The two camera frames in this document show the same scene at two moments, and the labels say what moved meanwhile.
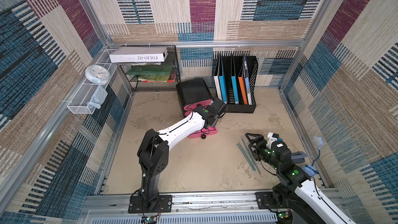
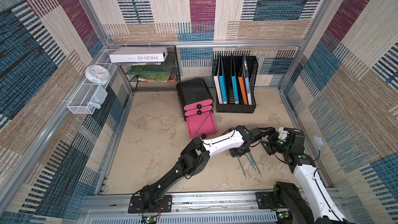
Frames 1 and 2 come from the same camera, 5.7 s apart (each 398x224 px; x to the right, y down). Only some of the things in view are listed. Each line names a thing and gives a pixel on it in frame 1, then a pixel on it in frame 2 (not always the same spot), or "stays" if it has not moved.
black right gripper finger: (259, 141) to (270, 131)
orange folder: (241, 79) stays
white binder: (216, 77) stays
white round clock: (97, 73) stays
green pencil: (254, 171) to (242, 168)
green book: (151, 70) stays
